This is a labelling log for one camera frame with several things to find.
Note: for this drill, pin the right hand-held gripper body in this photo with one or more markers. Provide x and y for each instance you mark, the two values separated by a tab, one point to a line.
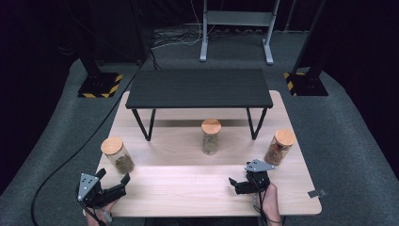
258	179

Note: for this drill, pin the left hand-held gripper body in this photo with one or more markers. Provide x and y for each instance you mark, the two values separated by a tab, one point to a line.
89	193

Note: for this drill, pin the glass jar with dark brown filling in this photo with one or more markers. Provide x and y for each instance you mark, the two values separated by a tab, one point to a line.
119	157

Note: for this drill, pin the glass jar with orange filling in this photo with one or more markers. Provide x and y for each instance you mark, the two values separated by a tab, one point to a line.
279	147

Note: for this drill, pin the glass jar with tan filling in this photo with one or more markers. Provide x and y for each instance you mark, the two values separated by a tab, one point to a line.
210	138

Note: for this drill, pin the black shelf with metal legs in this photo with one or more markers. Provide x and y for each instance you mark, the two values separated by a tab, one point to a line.
200	88

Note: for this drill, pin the person's left hand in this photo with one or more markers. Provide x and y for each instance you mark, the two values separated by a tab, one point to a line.
99	216

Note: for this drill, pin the person's right hand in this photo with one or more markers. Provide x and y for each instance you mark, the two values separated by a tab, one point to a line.
271	204

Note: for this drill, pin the grey tape strip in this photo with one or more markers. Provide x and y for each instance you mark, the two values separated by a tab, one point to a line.
316	193

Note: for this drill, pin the black stand with striped base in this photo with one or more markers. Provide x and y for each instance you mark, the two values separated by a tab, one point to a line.
309	84
100	84

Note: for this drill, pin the grey metal stand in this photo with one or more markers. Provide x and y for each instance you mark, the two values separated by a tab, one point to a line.
238	18

